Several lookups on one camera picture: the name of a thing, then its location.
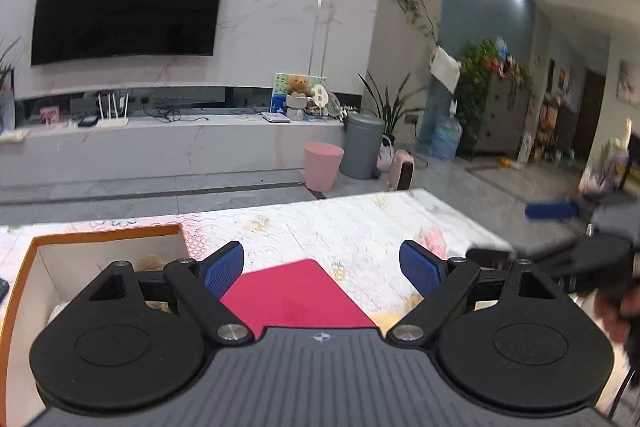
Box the small pink heater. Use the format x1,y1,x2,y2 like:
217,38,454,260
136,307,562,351
389,149,417,192

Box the red lidded plastic box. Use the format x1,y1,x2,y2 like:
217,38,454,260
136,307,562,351
220,258,378,343

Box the grey trash can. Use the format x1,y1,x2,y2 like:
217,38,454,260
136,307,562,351
340,112,387,180

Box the orange cardboard box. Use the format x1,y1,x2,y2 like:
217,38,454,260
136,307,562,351
0,222,193,358

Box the white tote bag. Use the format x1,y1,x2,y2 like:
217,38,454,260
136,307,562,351
429,46,462,94

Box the unframed wall painting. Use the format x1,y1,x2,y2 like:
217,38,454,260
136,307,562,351
617,59,640,108

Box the white router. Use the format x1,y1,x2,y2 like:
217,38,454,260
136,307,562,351
95,91,131,128

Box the brown teddy bear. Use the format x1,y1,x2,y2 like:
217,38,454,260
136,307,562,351
286,76,313,98

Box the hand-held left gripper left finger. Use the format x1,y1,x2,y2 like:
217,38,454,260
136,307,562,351
82,241,253,348

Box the pink bin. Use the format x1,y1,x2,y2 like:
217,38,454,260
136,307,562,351
304,142,346,192

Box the pink gift bag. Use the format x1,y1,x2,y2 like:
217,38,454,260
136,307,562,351
376,136,397,171

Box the grey marble TV console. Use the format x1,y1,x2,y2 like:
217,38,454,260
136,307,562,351
0,114,348,188

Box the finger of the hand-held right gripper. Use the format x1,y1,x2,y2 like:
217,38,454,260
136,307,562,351
465,237,591,273
525,198,596,223

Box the printed tablecloth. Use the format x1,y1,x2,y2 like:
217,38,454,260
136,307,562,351
0,188,608,348

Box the green picture board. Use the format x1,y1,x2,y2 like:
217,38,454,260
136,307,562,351
271,73,327,114

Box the black cables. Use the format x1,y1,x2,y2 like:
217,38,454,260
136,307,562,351
150,104,211,124

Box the blue water jug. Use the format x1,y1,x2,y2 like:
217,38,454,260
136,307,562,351
430,114,462,159

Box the white round fan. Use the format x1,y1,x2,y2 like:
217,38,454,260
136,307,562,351
312,87,331,116

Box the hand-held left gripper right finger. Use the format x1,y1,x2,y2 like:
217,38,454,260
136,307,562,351
385,239,566,348

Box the hanging vine plant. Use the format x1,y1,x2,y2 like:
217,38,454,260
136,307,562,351
389,0,441,48

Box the person's right hand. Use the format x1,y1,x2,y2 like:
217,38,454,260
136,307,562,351
592,279,640,358

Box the grey dresser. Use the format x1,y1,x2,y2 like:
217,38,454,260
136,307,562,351
457,72,533,158

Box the leafy green plant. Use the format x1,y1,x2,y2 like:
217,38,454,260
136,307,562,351
452,38,533,142

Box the wall television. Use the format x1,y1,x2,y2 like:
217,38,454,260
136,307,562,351
31,0,230,68

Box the long-leaf potted plant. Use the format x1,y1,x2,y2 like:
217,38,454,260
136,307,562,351
357,71,431,148

